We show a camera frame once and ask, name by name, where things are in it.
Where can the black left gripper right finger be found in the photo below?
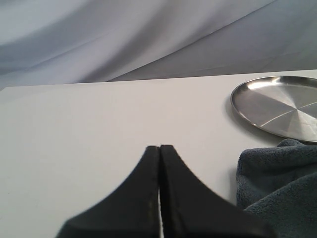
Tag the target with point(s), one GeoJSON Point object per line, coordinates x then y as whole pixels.
{"type": "Point", "coordinates": [189, 209]}

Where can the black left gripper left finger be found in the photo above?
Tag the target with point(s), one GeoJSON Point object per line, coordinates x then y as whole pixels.
{"type": "Point", "coordinates": [131, 211]}

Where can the grey fleece towel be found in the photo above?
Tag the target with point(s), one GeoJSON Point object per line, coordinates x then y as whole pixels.
{"type": "Point", "coordinates": [279, 185]}

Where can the round stainless steel plate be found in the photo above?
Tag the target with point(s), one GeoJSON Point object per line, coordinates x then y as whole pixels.
{"type": "Point", "coordinates": [284, 106]}

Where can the grey fabric backdrop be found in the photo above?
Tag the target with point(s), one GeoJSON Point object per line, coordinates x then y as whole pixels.
{"type": "Point", "coordinates": [45, 42]}

